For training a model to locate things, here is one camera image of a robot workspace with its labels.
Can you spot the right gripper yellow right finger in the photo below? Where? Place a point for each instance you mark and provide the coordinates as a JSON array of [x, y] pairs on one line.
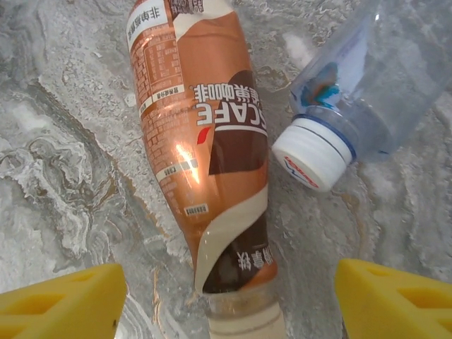
[[395, 303]]

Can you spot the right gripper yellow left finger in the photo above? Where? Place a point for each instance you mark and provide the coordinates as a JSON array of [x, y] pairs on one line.
[[60, 307]]

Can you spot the brown coffee drink bottle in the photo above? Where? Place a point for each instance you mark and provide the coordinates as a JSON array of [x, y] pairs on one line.
[[212, 159]]

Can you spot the clear water bottle white cap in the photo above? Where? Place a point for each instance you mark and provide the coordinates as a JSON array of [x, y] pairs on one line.
[[370, 88]]

